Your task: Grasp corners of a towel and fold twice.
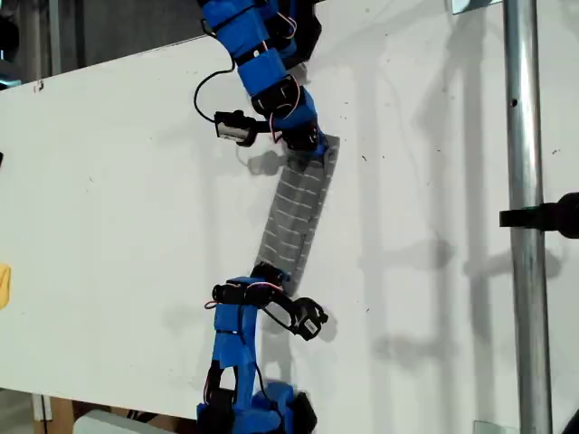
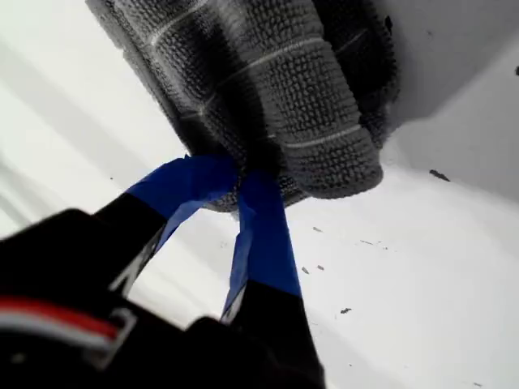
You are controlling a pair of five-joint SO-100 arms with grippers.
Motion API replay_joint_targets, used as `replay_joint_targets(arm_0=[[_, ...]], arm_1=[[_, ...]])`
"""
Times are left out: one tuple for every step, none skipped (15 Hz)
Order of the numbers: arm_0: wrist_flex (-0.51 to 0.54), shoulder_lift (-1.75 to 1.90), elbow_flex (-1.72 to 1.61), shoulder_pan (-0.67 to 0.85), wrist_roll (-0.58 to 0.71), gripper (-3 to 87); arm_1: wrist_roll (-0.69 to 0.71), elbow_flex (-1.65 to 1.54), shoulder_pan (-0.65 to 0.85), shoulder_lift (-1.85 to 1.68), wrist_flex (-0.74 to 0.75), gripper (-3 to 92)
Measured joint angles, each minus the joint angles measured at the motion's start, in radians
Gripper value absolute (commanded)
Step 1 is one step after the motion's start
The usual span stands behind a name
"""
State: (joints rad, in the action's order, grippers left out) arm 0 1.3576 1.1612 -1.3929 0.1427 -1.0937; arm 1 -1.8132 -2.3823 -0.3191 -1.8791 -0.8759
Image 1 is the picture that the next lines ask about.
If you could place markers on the grey background pole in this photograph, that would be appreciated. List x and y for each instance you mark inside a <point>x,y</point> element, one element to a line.
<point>54,36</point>

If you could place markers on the white box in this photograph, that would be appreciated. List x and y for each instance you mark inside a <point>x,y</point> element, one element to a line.
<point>104,425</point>

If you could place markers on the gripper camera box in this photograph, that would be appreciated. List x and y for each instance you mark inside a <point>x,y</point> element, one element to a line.
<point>230,129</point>
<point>310,323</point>

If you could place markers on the black clamp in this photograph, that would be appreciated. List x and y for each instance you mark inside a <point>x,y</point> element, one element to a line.
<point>552,214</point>

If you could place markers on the grey striped towel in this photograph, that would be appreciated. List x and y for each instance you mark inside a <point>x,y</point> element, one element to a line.
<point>294,212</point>

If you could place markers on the wooden table frame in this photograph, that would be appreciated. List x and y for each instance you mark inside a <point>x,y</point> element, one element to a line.
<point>61,413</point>

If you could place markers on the yellow object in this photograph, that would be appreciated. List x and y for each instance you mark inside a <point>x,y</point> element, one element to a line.
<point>3,285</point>

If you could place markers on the gripper camera stalk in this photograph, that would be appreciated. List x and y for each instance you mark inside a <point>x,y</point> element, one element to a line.
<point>267,126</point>
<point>282,300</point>

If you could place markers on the steel post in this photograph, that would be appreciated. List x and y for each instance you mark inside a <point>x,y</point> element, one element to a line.
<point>524,135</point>

